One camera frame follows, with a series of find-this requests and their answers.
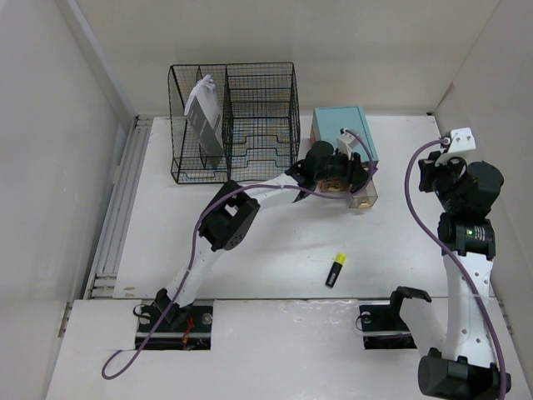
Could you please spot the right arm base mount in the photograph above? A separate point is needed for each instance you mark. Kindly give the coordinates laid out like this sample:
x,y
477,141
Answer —
x,y
381,323

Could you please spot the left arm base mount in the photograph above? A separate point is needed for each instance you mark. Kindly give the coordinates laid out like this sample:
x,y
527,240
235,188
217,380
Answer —
x,y
191,332

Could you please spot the black wire mesh desk organizer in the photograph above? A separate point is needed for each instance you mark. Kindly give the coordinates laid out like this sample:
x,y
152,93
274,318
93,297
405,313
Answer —
x,y
261,127

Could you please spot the yellow cap highlighter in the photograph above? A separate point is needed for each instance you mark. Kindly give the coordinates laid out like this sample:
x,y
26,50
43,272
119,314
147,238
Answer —
x,y
335,270

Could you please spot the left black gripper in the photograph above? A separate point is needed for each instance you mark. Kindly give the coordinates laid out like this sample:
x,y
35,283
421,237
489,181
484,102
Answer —
x,y
351,167

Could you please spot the aluminium rail frame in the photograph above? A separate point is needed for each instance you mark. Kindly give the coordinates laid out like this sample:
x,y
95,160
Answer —
x,y
103,270

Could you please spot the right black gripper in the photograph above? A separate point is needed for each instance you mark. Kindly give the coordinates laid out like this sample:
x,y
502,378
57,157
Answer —
x,y
428,167

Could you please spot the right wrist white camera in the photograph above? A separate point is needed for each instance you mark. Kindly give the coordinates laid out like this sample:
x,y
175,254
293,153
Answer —
x,y
458,143

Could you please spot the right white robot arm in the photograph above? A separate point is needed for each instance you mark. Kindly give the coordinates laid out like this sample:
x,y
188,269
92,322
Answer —
x,y
463,360

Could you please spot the teal drawer box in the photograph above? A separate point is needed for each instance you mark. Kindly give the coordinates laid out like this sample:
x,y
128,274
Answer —
x,y
325,127

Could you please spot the wrist white camera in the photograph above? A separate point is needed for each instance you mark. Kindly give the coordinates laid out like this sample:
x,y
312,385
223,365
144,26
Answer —
x,y
458,143
347,141

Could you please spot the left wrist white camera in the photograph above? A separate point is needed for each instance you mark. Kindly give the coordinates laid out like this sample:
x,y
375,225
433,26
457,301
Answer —
x,y
347,141

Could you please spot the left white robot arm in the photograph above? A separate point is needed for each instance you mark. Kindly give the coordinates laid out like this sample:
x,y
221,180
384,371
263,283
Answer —
x,y
226,220

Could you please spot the grey setup guide booklet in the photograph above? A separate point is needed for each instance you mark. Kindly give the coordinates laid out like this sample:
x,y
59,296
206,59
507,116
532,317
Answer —
x,y
204,114

